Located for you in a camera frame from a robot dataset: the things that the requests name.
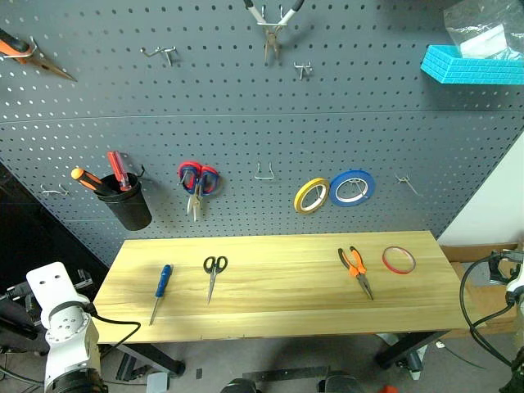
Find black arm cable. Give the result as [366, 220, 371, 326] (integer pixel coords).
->
[458, 251, 517, 370]
[79, 302, 142, 354]

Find dark equipment frame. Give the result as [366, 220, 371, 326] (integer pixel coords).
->
[0, 282, 47, 355]

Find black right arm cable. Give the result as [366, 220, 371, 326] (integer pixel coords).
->
[458, 251, 517, 370]

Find grey metal pegboard wall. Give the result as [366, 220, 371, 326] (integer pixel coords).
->
[0, 0, 524, 268]

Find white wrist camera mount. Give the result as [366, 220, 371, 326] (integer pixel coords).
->
[504, 261, 524, 296]
[25, 261, 83, 318]

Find red and blue scissors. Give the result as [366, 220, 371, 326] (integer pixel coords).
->
[176, 160, 223, 224]

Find black plastic cup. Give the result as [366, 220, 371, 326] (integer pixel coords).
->
[93, 171, 153, 232]

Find clear plastic bag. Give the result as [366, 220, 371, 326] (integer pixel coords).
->
[443, 0, 524, 61]

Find red handled screwdriver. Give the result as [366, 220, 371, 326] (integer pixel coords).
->
[106, 150, 133, 193]

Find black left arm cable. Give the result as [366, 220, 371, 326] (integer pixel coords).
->
[79, 302, 142, 354]

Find yellow tape roll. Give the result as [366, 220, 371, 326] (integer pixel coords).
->
[292, 177, 331, 215]

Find orange and black screwdriver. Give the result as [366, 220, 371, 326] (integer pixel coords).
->
[70, 166, 120, 197]

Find grey metal bar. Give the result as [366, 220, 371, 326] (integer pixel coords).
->
[242, 365, 330, 382]

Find grey floor box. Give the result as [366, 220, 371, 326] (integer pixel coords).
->
[146, 371, 170, 393]

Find brown cardboard box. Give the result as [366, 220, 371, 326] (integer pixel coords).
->
[439, 242, 524, 337]

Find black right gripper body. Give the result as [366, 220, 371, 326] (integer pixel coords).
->
[488, 250, 518, 284]

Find orange and black pliers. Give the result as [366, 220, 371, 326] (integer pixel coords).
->
[337, 246, 375, 301]

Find blue handled screwdriver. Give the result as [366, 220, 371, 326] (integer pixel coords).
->
[148, 263, 175, 327]

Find black table leg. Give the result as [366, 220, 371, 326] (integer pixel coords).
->
[375, 329, 452, 370]
[117, 342, 186, 377]

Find blue tape roll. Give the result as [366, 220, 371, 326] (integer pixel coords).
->
[328, 169, 378, 208]

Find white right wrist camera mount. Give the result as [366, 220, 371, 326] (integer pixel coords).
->
[504, 261, 524, 296]

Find red tape roll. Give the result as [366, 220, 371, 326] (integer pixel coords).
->
[381, 245, 418, 276]

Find orange handled needle nose pliers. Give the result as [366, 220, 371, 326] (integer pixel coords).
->
[0, 28, 79, 83]

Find white handled needle nose pliers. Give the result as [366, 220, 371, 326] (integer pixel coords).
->
[242, 0, 305, 65]

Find black handled scissors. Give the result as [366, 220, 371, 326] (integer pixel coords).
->
[202, 255, 229, 306]

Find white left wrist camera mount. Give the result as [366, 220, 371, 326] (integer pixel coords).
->
[25, 261, 83, 318]

